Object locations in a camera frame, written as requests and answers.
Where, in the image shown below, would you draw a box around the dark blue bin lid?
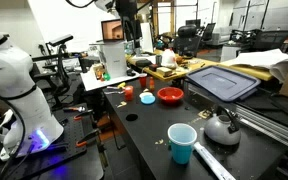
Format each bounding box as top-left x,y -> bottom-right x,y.
185,65 -> 262,103

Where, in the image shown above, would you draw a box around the white bag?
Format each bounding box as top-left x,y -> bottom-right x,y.
160,48 -> 178,69

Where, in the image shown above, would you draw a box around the black office chair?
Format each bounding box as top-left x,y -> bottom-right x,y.
173,24 -> 203,59

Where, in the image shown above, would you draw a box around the black clamp orange straight handle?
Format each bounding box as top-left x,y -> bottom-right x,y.
75,129 -> 102,149

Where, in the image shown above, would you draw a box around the black clamp orange curved handle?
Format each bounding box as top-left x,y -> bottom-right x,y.
73,109 -> 95,122

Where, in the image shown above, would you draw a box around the stack of white papers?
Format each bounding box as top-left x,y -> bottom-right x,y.
228,48 -> 288,83

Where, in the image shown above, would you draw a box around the grey kettle with black handle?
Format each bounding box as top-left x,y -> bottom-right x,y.
203,105 -> 242,146

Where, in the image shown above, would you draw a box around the small yellow plate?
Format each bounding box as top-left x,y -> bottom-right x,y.
138,91 -> 154,98

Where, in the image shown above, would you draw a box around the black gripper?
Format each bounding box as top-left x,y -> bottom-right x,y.
114,0 -> 143,43

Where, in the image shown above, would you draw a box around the wooden block box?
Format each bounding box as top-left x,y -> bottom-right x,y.
156,66 -> 173,78

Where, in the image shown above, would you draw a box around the yellow wooden board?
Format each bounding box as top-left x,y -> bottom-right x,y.
218,59 -> 275,83

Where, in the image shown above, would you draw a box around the silver fork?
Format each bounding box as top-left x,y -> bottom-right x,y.
103,90 -> 125,95

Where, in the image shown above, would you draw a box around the white side table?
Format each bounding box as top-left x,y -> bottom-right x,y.
80,68 -> 142,92

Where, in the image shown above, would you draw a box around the small blue plate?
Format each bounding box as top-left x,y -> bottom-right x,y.
140,94 -> 157,106

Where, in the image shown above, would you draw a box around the red party cup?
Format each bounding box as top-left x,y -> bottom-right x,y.
138,73 -> 148,89

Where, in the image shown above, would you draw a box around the white tube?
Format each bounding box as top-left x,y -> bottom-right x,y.
193,141 -> 237,180

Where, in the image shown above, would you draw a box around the black zip case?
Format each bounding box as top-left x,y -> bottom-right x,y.
135,58 -> 153,68

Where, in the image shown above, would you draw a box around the blue plastic cup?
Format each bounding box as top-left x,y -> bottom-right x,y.
167,123 -> 198,166

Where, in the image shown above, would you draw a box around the white laptop stand box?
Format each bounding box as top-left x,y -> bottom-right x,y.
98,40 -> 128,79

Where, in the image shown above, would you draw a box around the open laptop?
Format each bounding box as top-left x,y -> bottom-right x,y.
100,18 -> 125,43

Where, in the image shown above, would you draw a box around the aluminium frame rails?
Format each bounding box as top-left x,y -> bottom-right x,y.
233,103 -> 288,154

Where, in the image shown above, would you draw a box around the black camera on stand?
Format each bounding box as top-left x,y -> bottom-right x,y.
47,33 -> 74,98

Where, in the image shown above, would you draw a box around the black perforated breadboard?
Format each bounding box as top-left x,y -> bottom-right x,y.
0,103 -> 105,180

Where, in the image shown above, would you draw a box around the red plastic bowl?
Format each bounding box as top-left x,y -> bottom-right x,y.
156,86 -> 185,105

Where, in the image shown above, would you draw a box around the orange hot sauce bottle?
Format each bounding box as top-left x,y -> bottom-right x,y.
149,76 -> 156,93

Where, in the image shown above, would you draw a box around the red plastic mug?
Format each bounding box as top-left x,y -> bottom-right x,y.
123,85 -> 135,102

